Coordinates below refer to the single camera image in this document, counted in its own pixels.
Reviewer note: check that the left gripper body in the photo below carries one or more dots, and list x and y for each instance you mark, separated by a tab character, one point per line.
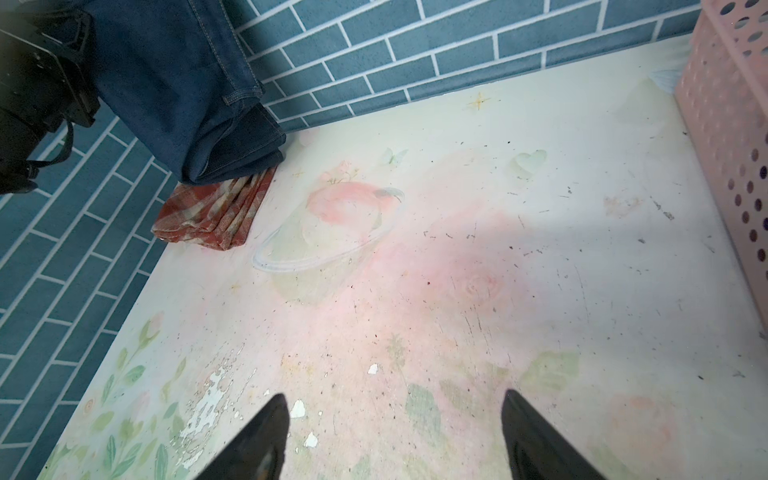
45	92

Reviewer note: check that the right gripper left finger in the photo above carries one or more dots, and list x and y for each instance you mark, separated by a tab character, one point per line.
258	450

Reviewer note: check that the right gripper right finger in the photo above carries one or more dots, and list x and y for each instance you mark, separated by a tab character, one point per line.
536	450

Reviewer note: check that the blue denim skirt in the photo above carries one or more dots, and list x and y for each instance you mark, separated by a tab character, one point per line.
175	73

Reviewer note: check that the red plaid skirt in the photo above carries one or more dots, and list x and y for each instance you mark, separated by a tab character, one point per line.
217	216

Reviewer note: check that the pink plastic basket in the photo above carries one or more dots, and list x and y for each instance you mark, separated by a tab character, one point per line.
722	95

